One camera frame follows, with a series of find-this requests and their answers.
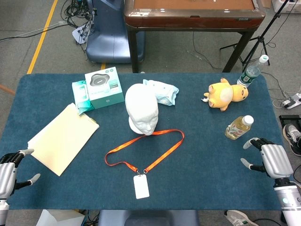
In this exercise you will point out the yellow plush toy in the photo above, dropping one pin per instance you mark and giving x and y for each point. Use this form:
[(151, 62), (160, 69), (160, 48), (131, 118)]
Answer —
[(223, 95)]

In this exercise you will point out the black foot pedal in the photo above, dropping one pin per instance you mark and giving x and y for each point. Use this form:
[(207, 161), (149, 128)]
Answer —
[(291, 119)]

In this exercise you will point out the clear water bottle green label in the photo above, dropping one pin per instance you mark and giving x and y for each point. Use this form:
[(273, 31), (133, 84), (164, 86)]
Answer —
[(249, 75)]

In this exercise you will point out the grey black sneaker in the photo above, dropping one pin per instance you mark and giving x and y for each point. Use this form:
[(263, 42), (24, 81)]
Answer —
[(292, 139)]

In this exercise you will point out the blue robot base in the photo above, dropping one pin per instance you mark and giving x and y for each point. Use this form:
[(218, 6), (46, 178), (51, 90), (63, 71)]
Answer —
[(148, 219)]

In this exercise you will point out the white socket board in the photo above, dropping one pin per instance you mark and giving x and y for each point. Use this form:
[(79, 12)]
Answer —
[(78, 35)]

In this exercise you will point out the green wet wipes pack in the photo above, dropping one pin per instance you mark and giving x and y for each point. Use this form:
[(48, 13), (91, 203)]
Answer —
[(80, 94)]

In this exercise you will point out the blue machine base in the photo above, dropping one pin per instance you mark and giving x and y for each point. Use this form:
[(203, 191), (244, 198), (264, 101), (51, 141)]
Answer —
[(110, 37)]

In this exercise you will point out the black tripod stand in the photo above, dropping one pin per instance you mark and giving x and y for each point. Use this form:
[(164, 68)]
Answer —
[(256, 44)]

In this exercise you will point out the yellow tea bottle white cap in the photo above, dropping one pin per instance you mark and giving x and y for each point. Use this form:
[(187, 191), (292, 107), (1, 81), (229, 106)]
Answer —
[(237, 129)]

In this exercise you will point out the white foam mannequin head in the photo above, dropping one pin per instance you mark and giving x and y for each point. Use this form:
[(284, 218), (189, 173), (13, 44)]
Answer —
[(141, 101)]

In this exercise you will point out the brown mahjong table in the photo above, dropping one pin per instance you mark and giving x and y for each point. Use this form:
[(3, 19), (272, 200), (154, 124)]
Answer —
[(195, 21)]

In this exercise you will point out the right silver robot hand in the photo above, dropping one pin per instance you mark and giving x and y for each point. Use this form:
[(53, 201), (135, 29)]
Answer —
[(276, 161)]

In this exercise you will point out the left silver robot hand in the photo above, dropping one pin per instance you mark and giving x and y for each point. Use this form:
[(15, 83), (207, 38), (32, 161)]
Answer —
[(8, 179)]

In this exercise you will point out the light blue wet wipes pack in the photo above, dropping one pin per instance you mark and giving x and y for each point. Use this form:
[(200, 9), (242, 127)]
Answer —
[(167, 94)]

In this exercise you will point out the white power strip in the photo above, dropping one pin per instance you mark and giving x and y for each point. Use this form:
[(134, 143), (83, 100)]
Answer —
[(292, 101)]

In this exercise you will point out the white paper box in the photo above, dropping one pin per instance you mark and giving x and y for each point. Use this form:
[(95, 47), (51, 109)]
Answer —
[(58, 219)]

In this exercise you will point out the cream paper folder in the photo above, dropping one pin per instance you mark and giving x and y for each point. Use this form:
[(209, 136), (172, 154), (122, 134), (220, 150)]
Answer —
[(61, 139)]

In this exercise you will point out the white storage box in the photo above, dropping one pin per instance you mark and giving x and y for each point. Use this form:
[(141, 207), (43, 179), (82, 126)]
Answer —
[(289, 8)]

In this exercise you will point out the dark blue table mat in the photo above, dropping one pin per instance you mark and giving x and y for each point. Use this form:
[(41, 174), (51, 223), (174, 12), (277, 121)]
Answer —
[(200, 153)]

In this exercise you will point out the teal product box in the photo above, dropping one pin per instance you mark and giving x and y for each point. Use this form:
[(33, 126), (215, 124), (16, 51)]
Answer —
[(105, 99)]

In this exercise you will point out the brown cardboard box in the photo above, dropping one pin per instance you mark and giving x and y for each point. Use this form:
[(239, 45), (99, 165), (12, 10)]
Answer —
[(265, 3)]

